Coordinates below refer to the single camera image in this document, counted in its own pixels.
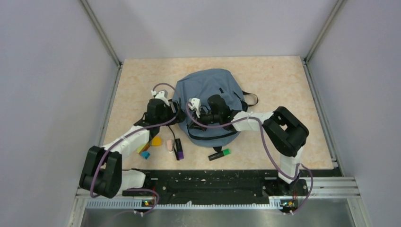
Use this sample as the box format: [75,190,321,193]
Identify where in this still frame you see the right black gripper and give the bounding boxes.
[188,106,221,132]

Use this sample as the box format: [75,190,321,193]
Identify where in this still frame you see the blue student backpack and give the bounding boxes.
[172,69,252,152]

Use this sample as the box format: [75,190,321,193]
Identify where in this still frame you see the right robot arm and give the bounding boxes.
[185,95,309,195]

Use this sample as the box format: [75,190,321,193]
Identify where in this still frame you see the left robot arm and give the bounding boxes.
[78,98,185,198]

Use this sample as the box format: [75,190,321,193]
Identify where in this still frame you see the yellow sharpener block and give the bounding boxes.
[150,136,162,147]

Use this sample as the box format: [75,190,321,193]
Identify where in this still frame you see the pink eraser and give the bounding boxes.
[166,140,174,153]

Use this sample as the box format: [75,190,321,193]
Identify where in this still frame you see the green highlighter pen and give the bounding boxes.
[208,149,231,161]

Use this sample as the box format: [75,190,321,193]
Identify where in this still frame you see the purple highlighter pen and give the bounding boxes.
[173,139,184,161]

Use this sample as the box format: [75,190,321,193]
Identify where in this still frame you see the orange yellow sticky notes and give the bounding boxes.
[137,143,150,154]

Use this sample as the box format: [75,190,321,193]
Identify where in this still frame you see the blue small block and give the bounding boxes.
[140,151,150,159]

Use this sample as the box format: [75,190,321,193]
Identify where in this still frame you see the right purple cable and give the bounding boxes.
[185,101,314,215]

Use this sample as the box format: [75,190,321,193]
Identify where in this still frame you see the purple cable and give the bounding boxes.
[185,101,314,215]
[90,82,183,217]

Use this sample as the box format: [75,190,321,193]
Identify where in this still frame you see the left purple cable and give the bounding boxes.
[90,82,183,217]

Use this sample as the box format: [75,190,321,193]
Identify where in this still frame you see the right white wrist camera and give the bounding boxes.
[188,98,201,115]

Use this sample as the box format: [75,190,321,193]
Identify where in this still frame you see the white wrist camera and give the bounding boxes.
[188,98,201,115]
[151,89,170,106]

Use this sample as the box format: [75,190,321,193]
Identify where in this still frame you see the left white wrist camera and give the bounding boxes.
[151,89,170,106]

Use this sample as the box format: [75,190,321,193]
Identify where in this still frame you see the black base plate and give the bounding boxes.
[117,169,341,205]

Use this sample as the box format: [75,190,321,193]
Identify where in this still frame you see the aluminium frame rail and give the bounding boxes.
[68,177,372,227]

